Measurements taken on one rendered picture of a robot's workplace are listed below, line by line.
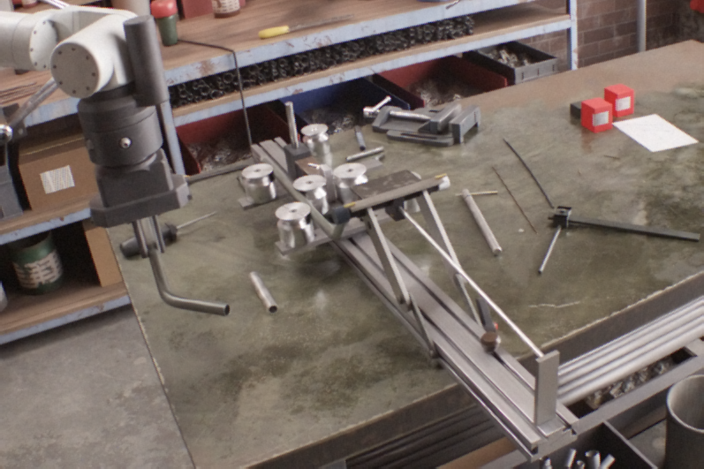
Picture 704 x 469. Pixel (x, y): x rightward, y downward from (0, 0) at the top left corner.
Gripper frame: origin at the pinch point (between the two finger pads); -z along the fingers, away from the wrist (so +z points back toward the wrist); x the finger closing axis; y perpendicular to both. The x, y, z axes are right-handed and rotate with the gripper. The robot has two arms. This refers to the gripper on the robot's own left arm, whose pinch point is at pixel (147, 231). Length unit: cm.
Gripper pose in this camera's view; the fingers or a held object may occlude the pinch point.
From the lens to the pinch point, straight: 97.7
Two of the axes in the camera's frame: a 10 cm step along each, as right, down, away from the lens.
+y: -3.5, -4.1, 8.4
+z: -1.2, -8.7, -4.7
